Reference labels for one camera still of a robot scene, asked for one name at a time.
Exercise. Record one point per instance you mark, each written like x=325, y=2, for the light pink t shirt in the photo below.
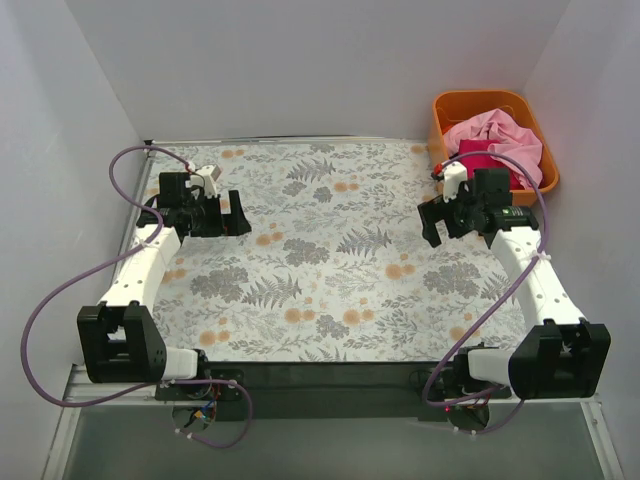
x=516, y=142

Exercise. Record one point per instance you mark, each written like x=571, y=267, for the orange plastic bin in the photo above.
x=453, y=107

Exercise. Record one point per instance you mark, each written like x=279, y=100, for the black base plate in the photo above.
x=334, y=390

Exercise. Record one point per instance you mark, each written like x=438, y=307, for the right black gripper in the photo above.
x=447, y=218

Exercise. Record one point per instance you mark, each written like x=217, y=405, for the magenta t shirt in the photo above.
x=479, y=159

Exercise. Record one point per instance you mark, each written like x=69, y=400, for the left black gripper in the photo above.
x=216, y=216

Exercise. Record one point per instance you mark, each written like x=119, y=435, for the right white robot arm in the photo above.
x=562, y=354

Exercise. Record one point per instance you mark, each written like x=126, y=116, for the floral patterned table mat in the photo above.
x=335, y=267

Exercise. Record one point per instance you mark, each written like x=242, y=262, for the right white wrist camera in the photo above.
x=451, y=174

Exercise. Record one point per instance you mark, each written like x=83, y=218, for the aluminium frame rail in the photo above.
x=131, y=437

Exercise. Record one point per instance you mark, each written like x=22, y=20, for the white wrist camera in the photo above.
x=205, y=179
x=451, y=174

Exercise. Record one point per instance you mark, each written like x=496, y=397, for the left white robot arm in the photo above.
x=119, y=337

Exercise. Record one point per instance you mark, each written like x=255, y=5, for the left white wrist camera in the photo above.
x=205, y=179

